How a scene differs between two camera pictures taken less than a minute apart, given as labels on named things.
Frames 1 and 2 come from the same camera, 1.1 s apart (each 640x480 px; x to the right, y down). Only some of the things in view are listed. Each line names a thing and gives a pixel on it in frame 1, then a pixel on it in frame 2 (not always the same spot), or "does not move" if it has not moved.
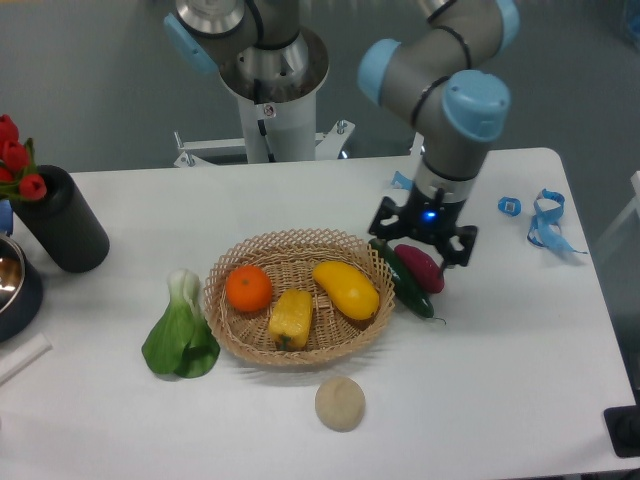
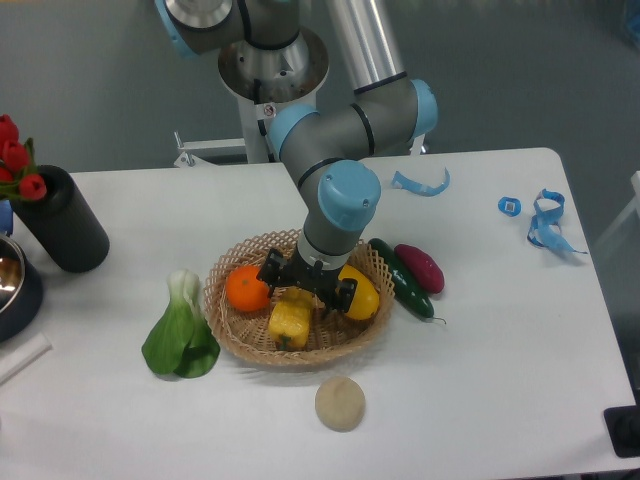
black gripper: x=410 y=211 → x=326 y=283
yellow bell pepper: x=290 y=318 does not move
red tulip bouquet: x=19 y=179 does not move
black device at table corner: x=623 y=427 does not move
